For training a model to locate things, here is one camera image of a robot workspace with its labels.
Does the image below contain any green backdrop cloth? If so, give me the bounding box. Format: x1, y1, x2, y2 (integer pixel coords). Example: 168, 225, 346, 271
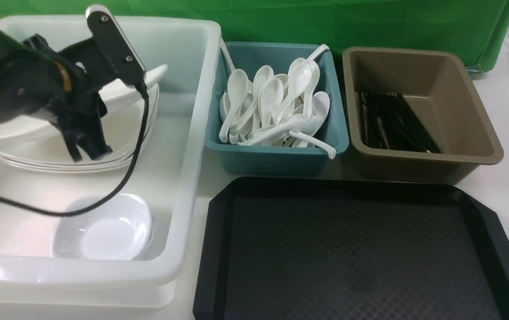
0, 0, 509, 72

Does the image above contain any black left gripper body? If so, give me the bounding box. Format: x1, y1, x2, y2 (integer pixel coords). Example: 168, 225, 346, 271
0, 34, 108, 129

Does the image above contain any brown plastic chopstick bin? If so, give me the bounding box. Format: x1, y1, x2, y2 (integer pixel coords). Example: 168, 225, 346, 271
342, 47, 504, 184

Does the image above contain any black plastic serving tray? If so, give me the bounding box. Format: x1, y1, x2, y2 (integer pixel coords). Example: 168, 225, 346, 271
192, 177, 509, 320

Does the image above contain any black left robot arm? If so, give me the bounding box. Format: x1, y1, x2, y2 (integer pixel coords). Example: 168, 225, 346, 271
0, 30, 112, 162

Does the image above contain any white soup spoon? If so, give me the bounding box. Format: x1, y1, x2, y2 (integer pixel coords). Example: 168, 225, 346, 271
273, 62, 313, 125

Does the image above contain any small white bowl in tub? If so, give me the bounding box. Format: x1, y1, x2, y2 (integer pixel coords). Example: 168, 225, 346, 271
50, 194, 154, 260

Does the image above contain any pile of black chopsticks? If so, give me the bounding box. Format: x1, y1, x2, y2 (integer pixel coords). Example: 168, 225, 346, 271
357, 85, 442, 154

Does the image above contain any top stacked white plate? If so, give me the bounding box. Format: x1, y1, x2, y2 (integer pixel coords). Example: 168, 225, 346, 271
0, 100, 144, 167

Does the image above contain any white spoon handle back right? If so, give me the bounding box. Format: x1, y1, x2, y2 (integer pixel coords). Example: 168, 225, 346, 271
306, 44, 330, 60

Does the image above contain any bottom stacked white plate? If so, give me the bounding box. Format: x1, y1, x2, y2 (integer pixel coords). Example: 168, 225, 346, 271
1, 116, 157, 174

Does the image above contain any white spoon centre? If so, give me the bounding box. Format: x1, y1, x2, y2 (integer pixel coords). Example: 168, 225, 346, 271
259, 78, 284, 128

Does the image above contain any white spoon top right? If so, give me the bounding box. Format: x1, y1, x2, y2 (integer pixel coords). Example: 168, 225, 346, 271
303, 59, 320, 120

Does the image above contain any white spoon upright left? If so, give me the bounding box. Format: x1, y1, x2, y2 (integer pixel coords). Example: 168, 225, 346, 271
219, 69, 249, 143

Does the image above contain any white spoon hanging front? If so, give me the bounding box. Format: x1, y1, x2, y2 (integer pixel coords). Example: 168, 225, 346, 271
289, 131, 337, 160

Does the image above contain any stacked white plate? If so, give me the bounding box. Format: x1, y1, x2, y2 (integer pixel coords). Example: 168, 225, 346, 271
0, 100, 144, 167
1, 116, 157, 174
0, 89, 160, 170

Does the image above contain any large white square rice plate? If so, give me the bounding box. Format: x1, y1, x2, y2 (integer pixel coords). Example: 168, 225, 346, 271
0, 64, 168, 143

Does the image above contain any large white plastic tub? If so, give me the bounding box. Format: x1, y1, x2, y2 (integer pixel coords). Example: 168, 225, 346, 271
0, 16, 221, 308

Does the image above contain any black camera cable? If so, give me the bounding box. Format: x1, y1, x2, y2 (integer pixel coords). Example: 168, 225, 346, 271
0, 82, 150, 217

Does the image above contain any white spoon handle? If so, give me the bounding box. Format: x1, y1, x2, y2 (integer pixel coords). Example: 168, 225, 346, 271
306, 44, 330, 60
219, 38, 236, 73

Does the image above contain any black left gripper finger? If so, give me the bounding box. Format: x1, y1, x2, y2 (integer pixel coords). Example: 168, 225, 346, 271
57, 120, 82, 162
70, 103, 112, 161

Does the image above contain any middle stacked white plate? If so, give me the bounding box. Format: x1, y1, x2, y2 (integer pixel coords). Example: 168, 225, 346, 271
0, 89, 160, 170

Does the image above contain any teal plastic spoon bin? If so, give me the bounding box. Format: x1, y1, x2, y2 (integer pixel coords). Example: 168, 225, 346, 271
204, 42, 350, 176

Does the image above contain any white spoon handle back left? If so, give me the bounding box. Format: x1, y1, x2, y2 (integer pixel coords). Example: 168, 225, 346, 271
219, 38, 236, 73

